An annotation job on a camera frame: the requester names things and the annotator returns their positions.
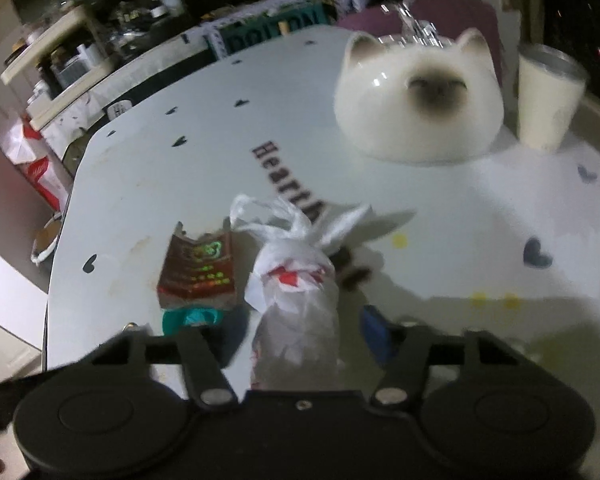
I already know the white plastic bag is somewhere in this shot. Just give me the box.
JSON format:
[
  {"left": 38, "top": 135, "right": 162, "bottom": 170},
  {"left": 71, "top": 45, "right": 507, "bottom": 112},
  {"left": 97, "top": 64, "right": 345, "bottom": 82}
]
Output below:
[{"left": 228, "top": 193, "right": 416, "bottom": 392}]

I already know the silver metal ornament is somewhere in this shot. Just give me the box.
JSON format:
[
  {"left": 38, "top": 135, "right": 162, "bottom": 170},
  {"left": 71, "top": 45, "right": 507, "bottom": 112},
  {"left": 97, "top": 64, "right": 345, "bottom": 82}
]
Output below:
[{"left": 379, "top": 0, "right": 455, "bottom": 50}]

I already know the white two-tier shelf rack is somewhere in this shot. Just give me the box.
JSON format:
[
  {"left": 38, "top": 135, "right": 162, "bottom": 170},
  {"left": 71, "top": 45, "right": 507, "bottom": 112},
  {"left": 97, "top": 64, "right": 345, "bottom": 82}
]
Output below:
[{"left": 0, "top": 9, "right": 122, "bottom": 128}]

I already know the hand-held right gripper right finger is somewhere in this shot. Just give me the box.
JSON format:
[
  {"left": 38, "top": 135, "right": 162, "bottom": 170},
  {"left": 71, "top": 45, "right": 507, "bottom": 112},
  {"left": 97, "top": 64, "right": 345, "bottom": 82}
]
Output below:
[{"left": 359, "top": 305, "right": 523, "bottom": 407}]

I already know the red and white shopping bag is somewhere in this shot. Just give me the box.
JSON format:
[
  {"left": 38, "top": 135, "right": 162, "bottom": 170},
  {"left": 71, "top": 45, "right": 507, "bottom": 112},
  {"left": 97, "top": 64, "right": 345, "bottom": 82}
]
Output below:
[{"left": 0, "top": 119, "right": 77, "bottom": 212}]

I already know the purple chair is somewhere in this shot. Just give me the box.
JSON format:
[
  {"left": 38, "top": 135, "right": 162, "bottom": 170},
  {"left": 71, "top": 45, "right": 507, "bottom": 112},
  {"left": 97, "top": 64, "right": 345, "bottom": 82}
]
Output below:
[{"left": 336, "top": 0, "right": 504, "bottom": 86}]

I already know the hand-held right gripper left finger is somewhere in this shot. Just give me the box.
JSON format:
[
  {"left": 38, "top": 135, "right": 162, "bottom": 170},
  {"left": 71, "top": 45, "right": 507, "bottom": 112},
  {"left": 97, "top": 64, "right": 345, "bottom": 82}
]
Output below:
[{"left": 82, "top": 330, "right": 240, "bottom": 408}]

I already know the teal lettered sign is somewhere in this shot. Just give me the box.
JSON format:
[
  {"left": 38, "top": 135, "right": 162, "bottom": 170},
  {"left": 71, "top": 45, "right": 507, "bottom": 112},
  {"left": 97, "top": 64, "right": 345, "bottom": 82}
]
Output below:
[{"left": 219, "top": 2, "right": 339, "bottom": 55}]

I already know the teal lidded small cup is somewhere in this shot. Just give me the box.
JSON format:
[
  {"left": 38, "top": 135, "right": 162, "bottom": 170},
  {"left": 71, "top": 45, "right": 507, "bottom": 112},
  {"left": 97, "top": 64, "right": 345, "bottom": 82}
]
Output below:
[{"left": 161, "top": 307, "right": 224, "bottom": 337}]

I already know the red brown packet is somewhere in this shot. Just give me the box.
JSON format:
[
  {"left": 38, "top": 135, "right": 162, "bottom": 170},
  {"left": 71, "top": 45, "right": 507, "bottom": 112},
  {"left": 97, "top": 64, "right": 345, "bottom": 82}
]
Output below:
[{"left": 157, "top": 220, "right": 239, "bottom": 312}]

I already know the cream cup with metal rim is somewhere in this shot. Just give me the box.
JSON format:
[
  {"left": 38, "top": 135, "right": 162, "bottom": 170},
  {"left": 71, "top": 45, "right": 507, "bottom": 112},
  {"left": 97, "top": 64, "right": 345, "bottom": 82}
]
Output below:
[{"left": 516, "top": 42, "right": 591, "bottom": 153}]

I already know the white cat-shaped ceramic bowl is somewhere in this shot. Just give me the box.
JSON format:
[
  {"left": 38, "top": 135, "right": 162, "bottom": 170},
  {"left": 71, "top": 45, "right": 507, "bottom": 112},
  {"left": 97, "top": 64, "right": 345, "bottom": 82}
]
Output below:
[{"left": 332, "top": 30, "right": 506, "bottom": 164}]

